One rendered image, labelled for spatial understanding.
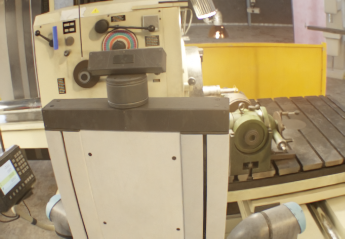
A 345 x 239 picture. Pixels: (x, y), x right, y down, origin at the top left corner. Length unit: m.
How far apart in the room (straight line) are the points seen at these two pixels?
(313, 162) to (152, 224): 1.50
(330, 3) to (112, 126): 7.15
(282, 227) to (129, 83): 0.64
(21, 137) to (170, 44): 1.20
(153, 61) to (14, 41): 2.14
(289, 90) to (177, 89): 2.96
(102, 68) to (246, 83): 3.89
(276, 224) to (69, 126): 0.64
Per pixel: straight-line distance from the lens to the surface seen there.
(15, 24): 2.66
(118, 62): 0.62
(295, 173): 2.09
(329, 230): 2.07
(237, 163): 1.92
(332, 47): 7.89
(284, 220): 1.05
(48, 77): 1.91
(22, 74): 2.69
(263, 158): 1.95
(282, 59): 4.52
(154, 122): 0.61
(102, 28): 1.74
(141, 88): 0.61
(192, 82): 1.79
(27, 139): 2.42
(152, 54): 0.61
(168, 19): 1.78
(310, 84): 4.77
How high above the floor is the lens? 1.98
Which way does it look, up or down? 20 degrees down
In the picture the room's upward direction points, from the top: 4 degrees counter-clockwise
